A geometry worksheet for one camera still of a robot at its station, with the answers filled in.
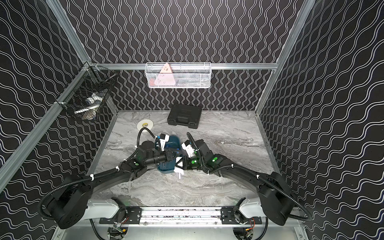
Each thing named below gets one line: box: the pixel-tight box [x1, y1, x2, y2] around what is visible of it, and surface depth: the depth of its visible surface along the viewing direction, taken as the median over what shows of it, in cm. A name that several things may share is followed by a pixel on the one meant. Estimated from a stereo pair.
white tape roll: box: [137, 119, 154, 133], surface depth 116 cm
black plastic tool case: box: [167, 104, 202, 129], surface depth 112 cm
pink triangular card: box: [154, 62, 176, 86], surface depth 92 cm
